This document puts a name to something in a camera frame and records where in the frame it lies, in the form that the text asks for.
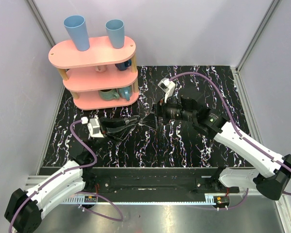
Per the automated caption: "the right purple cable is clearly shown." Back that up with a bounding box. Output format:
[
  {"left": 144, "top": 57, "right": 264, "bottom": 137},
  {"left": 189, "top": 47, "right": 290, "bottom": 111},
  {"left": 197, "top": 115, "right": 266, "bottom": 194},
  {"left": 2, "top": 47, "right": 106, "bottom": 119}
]
[{"left": 169, "top": 72, "right": 291, "bottom": 211}]

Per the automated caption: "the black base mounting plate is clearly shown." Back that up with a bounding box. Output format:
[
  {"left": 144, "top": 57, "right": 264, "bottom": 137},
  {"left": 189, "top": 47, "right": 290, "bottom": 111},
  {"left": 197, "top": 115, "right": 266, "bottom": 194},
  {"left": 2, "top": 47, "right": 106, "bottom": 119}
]
[{"left": 91, "top": 167, "right": 240, "bottom": 203}]

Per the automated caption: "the pink mug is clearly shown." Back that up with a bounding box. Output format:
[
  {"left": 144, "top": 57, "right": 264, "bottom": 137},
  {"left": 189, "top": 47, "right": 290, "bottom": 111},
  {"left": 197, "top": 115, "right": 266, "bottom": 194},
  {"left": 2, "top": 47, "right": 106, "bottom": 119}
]
[{"left": 95, "top": 65, "right": 107, "bottom": 73}]

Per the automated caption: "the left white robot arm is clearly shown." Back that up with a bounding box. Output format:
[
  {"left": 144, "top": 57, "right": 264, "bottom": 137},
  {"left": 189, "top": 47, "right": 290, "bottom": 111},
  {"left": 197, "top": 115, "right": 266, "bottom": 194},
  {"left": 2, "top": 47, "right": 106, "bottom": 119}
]
[{"left": 4, "top": 116, "right": 140, "bottom": 233}]

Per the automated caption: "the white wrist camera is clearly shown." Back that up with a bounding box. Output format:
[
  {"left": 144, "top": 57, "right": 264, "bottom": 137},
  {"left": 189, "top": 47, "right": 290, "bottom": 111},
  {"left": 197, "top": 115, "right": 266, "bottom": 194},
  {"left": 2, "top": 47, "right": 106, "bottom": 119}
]
[
  {"left": 81, "top": 116, "right": 104, "bottom": 138},
  {"left": 158, "top": 78, "right": 176, "bottom": 103}
]

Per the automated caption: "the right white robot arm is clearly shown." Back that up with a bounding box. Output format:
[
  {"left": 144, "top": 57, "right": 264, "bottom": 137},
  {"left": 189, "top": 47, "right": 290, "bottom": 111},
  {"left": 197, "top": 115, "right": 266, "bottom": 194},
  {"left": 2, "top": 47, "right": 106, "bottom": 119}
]
[{"left": 140, "top": 97, "right": 291, "bottom": 200}]

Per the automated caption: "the green ceramic mug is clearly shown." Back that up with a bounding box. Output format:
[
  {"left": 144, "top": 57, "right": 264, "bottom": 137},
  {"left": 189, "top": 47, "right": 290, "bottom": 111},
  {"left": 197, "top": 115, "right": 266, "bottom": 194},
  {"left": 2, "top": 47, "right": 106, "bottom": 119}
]
[{"left": 98, "top": 89, "right": 120, "bottom": 101}]

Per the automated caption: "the dark blue mug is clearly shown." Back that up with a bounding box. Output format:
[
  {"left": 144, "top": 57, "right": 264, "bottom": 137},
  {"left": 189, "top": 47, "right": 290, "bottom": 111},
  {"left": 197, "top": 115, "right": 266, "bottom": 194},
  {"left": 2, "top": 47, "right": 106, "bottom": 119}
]
[{"left": 115, "top": 59, "right": 131, "bottom": 71}]

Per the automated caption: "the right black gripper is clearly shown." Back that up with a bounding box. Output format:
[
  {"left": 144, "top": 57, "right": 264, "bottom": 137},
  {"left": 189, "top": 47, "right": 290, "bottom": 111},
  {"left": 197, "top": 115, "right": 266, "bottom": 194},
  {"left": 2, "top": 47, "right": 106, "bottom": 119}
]
[{"left": 139, "top": 92, "right": 195, "bottom": 130}]

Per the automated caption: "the pink three-tier shelf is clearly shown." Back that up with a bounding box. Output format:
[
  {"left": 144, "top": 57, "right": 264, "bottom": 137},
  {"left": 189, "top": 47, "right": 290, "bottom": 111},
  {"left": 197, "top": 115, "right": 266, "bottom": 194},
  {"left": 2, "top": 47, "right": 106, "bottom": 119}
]
[{"left": 48, "top": 36, "right": 139, "bottom": 110}]

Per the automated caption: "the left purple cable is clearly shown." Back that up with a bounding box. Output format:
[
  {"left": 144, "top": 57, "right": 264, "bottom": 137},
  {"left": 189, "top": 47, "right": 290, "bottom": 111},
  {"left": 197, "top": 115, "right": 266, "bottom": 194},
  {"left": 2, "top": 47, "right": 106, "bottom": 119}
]
[{"left": 8, "top": 120, "right": 124, "bottom": 233}]

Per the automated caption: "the light blue cup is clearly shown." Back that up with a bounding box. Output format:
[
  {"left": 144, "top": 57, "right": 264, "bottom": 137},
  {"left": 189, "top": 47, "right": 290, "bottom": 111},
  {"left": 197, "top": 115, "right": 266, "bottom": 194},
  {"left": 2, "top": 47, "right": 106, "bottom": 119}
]
[
  {"left": 64, "top": 15, "right": 90, "bottom": 51},
  {"left": 105, "top": 19, "right": 125, "bottom": 49}
]

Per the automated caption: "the left light blue cup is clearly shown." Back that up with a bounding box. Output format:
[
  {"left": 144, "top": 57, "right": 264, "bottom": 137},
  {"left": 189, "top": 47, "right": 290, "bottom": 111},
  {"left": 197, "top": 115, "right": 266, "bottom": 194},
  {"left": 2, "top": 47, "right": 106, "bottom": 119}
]
[{"left": 64, "top": 15, "right": 90, "bottom": 51}]

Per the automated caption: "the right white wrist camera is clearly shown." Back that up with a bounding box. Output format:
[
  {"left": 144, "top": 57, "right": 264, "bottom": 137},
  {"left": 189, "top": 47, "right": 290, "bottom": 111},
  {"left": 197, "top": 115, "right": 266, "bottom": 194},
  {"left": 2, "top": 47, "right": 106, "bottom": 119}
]
[{"left": 158, "top": 78, "right": 176, "bottom": 103}]

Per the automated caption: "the teal ceramic mug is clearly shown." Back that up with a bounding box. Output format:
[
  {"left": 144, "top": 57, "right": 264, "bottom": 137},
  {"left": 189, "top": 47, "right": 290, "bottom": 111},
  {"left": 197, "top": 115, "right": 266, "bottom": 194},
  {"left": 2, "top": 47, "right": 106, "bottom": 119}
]
[{"left": 117, "top": 86, "right": 132, "bottom": 101}]

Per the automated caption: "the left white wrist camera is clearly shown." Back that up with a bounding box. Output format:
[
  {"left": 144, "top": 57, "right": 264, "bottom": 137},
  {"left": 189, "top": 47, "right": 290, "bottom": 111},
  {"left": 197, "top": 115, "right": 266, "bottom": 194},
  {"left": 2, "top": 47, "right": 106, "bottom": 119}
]
[{"left": 81, "top": 116, "right": 104, "bottom": 138}]

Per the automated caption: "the purple cable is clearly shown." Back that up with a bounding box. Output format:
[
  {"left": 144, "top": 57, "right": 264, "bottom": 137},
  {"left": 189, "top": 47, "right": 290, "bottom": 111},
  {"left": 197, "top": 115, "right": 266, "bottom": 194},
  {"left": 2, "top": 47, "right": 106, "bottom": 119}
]
[
  {"left": 8, "top": 120, "right": 124, "bottom": 233},
  {"left": 169, "top": 72, "right": 291, "bottom": 211}
]

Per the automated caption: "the black marbled table mat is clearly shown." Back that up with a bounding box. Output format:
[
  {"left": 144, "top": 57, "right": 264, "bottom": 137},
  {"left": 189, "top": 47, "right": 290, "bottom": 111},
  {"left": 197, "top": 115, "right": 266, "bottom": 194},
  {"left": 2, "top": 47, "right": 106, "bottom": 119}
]
[{"left": 42, "top": 66, "right": 250, "bottom": 168}]

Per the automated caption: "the right light blue cup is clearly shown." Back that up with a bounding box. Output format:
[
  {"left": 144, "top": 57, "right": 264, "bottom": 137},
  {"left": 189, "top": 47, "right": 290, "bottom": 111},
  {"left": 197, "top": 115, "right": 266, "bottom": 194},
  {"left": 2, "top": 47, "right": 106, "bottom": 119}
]
[{"left": 105, "top": 19, "right": 125, "bottom": 49}]

